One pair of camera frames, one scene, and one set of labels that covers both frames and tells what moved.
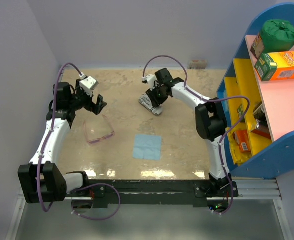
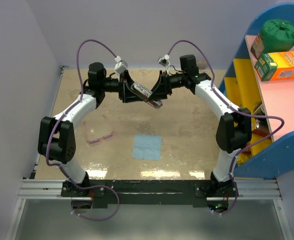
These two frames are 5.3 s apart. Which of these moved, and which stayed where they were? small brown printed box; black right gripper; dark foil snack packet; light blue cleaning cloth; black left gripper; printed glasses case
Moved: black left gripper; printed glasses case
Stayed: dark foil snack packet; light blue cleaning cloth; small brown printed box; black right gripper
